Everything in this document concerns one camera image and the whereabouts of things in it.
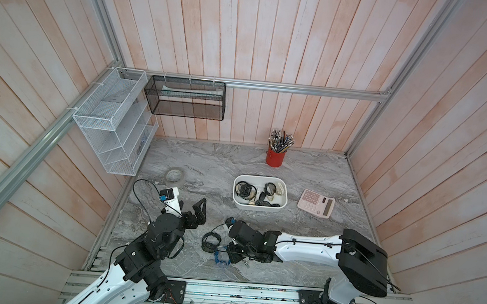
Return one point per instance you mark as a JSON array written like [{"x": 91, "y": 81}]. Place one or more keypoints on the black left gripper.
[{"x": 200, "y": 217}]

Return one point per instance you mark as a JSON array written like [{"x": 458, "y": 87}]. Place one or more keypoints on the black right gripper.
[{"x": 231, "y": 252}]

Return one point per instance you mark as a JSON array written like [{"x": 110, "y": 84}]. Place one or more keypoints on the blue transparent watch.
[{"x": 221, "y": 258}]

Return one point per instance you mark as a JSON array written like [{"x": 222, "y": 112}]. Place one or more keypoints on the black square smartwatch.
[{"x": 270, "y": 189}]

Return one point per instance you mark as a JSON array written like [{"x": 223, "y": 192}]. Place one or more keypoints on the black round face watch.
[{"x": 262, "y": 202}]

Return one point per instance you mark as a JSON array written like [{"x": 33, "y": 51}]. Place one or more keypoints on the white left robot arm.
[{"x": 135, "y": 274}]

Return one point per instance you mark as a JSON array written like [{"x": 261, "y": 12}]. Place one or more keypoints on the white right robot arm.
[{"x": 362, "y": 263}]

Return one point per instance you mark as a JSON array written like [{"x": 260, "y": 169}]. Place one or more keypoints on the white storage box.
[{"x": 281, "y": 196}]

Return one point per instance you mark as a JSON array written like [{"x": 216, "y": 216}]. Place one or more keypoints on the clear tape roll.
[{"x": 175, "y": 177}]

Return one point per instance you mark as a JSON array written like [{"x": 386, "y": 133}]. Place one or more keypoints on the red pen cup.
[{"x": 275, "y": 159}]

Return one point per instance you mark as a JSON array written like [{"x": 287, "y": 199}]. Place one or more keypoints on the pens in cup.
[{"x": 280, "y": 141}]

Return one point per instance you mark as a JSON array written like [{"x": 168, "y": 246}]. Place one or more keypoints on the black mesh basket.
[{"x": 187, "y": 98}]

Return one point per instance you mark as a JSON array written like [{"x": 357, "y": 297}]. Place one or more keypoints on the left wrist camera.
[{"x": 169, "y": 198}]

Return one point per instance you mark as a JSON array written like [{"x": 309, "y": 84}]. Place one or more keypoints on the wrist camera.
[
  {"x": 169, "y": 198},
  {"x": 229, "y": 222}
]

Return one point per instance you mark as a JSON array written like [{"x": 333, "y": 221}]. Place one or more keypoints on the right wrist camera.
[{"x": 229, "y": 222}]

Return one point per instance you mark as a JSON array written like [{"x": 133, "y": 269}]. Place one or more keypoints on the white wire mesh shelf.
[{"x": 116, "y": 120}]

